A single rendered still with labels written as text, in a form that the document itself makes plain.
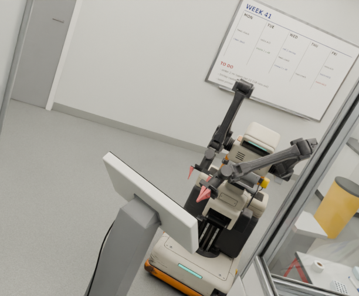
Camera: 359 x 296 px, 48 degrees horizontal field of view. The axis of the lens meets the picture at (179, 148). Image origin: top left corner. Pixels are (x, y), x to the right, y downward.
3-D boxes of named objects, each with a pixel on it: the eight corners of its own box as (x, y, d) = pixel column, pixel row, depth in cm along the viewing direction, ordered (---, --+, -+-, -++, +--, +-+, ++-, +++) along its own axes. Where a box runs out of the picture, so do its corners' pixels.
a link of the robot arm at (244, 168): (309, 158, 205) (300, 139, 208) (313, 155, 199) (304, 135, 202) (231, 185, 200) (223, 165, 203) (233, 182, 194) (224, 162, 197)
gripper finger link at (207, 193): (200, 201, 186) (213, 187, 190) (189, 192, 189) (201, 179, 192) (200, 207, 191) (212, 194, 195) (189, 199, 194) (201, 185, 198)
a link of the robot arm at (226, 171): (239, 181, 200) (232, 165, 202) (247, 174, 189) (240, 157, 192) (217, 187, 196) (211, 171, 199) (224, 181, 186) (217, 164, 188)
